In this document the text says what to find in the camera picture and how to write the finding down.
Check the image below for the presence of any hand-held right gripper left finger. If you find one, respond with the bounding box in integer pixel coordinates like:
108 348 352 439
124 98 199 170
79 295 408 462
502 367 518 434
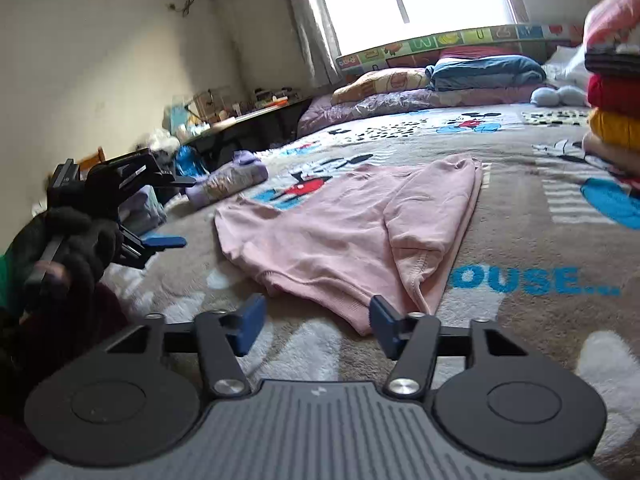
102 293 268 401

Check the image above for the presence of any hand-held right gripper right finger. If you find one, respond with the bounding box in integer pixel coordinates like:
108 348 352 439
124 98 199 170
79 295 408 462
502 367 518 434
368 294 527 401

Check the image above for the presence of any pink sweatshirt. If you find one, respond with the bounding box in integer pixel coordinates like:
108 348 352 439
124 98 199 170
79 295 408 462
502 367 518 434
213 155 484 337

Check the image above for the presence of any person's left forearm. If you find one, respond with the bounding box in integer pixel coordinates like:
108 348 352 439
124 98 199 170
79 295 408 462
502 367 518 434
0 282 129 417

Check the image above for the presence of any person's left hand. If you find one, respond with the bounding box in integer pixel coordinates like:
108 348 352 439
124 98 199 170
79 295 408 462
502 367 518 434
0 206 125 326

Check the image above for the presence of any blue plastic bag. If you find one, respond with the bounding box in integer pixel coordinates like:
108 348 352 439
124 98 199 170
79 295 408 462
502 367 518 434
174 145 206 177

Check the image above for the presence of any white plastic bag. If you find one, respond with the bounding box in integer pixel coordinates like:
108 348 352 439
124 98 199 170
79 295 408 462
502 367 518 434
147 129 181 154

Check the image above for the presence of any purple rolled garment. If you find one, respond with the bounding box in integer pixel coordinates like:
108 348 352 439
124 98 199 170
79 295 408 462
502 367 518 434
187 162 270 207

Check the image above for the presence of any low black table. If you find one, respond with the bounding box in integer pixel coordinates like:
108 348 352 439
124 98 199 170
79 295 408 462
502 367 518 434
189 94 314 172

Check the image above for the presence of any printed cartoon blanket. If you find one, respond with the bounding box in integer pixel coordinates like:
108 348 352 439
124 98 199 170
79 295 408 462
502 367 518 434
100 102 640 480

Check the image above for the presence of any purple quilt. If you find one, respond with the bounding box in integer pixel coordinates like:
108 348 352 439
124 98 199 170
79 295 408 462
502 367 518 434
297 45 540 139

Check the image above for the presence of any grey curtain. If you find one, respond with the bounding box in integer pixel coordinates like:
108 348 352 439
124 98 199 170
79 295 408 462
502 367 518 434
276 0 344 87

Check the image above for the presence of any yellow cartoon pillow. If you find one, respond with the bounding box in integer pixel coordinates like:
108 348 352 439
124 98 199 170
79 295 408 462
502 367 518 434
331 67 431 106

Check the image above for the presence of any person's maroon clothing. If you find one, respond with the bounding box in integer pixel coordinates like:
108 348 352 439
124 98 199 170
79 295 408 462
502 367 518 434
0 412 49 479

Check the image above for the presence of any blue folded quilt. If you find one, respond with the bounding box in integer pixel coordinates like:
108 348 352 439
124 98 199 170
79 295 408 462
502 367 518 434
427 53 547 92

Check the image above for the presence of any beige folded garment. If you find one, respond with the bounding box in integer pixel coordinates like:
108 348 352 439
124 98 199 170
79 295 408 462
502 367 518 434
582 132 640 177

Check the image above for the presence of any light blue plush toy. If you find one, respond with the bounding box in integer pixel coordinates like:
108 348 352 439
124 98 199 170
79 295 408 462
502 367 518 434
530 84 592 107

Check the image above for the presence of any colourful alphabet foam mat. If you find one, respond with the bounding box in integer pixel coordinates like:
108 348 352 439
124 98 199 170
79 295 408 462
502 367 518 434
335 22 587 72

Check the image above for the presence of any window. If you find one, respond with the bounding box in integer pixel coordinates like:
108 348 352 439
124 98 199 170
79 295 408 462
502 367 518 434
309 0 527 55

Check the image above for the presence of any yellow folded garment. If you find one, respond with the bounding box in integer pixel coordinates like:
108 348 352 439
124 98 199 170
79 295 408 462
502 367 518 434
587 108 640 149

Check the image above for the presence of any white cloth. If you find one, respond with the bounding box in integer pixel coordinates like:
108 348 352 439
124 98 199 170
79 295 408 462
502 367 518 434
542 45 589 86

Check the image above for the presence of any dark striped folded garment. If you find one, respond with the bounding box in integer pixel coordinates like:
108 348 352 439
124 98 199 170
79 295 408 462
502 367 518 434
583 49 640 77

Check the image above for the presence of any pink folded garment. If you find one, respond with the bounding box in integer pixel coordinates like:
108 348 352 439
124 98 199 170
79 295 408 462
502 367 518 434
582 0 640 54

